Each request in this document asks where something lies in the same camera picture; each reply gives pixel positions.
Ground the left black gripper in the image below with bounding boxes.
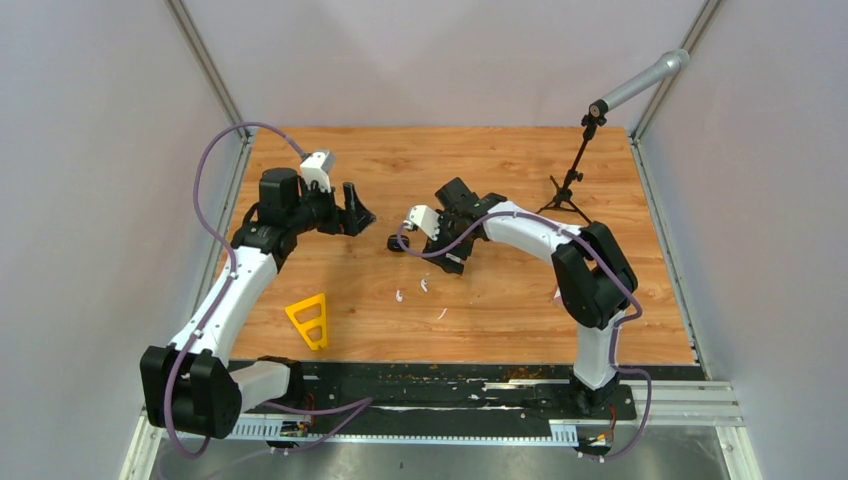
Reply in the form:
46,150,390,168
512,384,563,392
288,178,376,237

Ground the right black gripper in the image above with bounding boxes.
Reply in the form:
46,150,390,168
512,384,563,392
422,210,475,275

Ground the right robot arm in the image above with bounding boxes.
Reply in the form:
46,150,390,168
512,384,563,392
404,178,638,418

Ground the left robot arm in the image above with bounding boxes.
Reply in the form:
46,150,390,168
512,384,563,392
140,168,376,439

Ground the yellow triangular plastic piece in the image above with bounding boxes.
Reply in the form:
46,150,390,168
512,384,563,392
284,293,329,351

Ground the black tripod stand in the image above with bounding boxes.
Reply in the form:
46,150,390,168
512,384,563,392
536,111,607,223

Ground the grey metal cylinder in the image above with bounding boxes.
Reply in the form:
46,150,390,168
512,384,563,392
588,49,690,118

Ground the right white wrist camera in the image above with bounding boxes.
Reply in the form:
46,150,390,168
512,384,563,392
403,204,440,241

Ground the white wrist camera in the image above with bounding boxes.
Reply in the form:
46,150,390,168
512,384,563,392
403,204,440,241
300,150,336,193

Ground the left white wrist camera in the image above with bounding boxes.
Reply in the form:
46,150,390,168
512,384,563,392
300,150,336,193

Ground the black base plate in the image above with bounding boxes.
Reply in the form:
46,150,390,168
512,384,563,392
241,360,639,423

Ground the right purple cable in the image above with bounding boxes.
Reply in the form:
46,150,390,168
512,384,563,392
396,211,654,462

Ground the white slotted cable duct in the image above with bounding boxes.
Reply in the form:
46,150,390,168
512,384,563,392
231,417,580,446

